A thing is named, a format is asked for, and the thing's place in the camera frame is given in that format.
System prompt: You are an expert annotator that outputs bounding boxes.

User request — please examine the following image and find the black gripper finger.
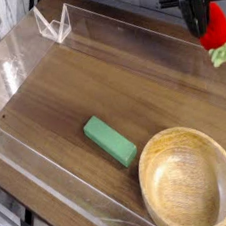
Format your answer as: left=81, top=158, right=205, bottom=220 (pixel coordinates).
left=179, top=0, right=210, bottom=38

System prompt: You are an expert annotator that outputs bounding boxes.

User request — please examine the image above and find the red plush strawberry toy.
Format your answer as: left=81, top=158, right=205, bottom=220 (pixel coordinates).
left=199, top=2, right=226, bottom=68

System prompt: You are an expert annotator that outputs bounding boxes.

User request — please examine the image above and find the green rectangular block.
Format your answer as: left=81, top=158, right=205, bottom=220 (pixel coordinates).
left=83, top=116, right=137, bottom=168

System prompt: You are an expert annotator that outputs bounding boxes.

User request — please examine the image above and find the wooden bowl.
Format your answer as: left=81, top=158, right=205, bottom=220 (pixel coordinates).
left=138, top=127, right=226, bottom=226

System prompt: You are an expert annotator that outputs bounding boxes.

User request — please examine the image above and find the clear acrylic tray enclosure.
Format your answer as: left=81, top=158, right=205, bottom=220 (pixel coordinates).
left=0, top=3, right=226, bottom=226

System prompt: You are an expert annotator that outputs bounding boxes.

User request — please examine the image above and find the clear acrylic corner bracket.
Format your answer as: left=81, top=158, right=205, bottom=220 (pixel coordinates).
left=33, top=4, right=72, bottom=43

